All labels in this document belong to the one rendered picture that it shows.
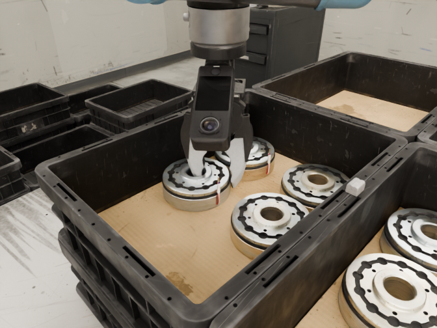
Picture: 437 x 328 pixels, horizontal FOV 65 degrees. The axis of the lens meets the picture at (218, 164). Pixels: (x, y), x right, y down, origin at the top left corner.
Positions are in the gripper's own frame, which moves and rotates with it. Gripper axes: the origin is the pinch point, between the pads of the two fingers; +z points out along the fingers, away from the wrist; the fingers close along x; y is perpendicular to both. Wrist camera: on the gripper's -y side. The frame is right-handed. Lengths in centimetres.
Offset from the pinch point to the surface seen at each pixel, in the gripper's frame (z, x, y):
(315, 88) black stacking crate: -2.2, -19.0, 37.7
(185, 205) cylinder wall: 1.0, 4.0, -4.9
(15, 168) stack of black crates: 28, 67, 40
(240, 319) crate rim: -7.9, -4.8, -27.8
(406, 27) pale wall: 30, -138, 303
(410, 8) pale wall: 14, -137, 304
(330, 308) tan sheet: 2.1, -14.2, -18.8
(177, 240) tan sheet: 2.1, 4.0, -10.8
